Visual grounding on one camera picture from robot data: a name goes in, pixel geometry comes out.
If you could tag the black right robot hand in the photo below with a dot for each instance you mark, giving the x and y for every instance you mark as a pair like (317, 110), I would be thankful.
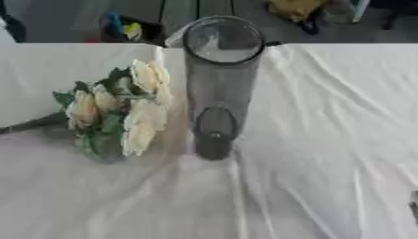
(415, 205)

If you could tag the tall grey glass vase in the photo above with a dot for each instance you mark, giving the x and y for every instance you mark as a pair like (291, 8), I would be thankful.
(220, 87)

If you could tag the yellow bag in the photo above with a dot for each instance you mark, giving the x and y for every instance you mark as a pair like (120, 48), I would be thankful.
(296, 8)

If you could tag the cream rose bouquet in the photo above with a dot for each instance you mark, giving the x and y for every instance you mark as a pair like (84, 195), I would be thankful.
(125, 109)

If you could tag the black bag with colourful items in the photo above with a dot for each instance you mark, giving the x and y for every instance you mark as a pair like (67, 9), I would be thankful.
(128, 29)

